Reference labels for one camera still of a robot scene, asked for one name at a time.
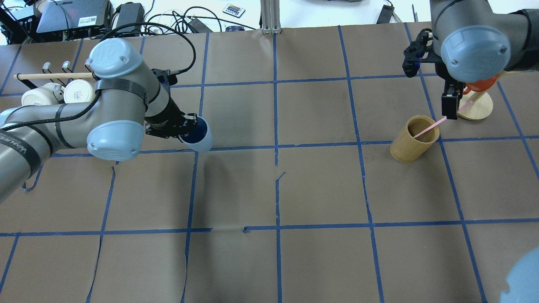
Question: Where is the black wire mug rack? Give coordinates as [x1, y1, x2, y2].
[42, 61, 95, 91]

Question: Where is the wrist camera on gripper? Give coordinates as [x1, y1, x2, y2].
[402, 28, 443, 77]

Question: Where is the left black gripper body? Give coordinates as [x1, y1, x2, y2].
[146, 111, 198, 139]

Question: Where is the black power adapter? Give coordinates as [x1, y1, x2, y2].
[115, 2, 144, 28]

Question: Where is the red mug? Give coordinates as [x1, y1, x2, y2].
[463, 75, 498, 95]

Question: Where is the white mug left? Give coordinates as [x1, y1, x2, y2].
[21, 82, 65, 106]

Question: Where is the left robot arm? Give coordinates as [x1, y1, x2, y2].
[0, 38, 213, 201]

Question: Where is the black cable bundle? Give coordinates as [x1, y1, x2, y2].
[143, 6, 257, 35]

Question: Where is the bamboo cylinder holder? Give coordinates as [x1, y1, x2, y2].
[390, 115, 440, 163]

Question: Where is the small remote control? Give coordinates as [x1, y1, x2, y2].
[222, 4, 246, 19]

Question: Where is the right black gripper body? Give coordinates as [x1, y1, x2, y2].
[442, 77, 466, 106]

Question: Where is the pink chopstick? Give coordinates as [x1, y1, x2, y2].
[413, 101, 474, 139]

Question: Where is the blue plastic cup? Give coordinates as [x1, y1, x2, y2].
[178, 115, 213, 153]

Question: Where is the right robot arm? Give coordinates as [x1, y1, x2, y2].
[430, 0, 539, 120]

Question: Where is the white mug right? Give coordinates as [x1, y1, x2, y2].
[63, 79, 96, 104]

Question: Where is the black computer box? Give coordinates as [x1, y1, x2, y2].
[36, 0, 113, 34]

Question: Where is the aluminium frame post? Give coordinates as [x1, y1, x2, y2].
[260, 0, 282, 35]

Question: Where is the white mug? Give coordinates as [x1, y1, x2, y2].
[63, 79, 96, 104]
[21, 82, 65, 106]

